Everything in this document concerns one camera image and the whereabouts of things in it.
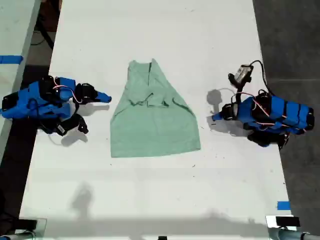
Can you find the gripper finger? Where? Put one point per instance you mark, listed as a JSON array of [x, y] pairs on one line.
[[218, 117], [102, 97]]

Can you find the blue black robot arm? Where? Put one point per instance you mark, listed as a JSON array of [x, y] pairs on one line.
[[292, 112], [22, 102]]

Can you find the pale green T-shirt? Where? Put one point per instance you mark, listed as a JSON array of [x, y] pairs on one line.
[[155, 130]]

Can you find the long blue tape strip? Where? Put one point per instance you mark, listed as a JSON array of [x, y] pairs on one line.
[[11, 59]]

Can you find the white side table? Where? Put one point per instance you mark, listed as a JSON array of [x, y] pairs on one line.
[[15, 30]]

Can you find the short blue tape strip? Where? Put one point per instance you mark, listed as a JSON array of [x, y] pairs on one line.
[[283, 205]]

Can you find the small black box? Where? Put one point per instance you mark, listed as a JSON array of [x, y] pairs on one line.
[[287, 221], [27, 223]]

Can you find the grey pole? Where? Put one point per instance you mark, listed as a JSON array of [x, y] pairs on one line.
[[287, 235]]

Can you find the short black camera stalk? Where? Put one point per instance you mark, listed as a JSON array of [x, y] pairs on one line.
[[76, 110], [238, 92]]

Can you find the black silver camera box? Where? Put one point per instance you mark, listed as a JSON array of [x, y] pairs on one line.
[[241, 75]]

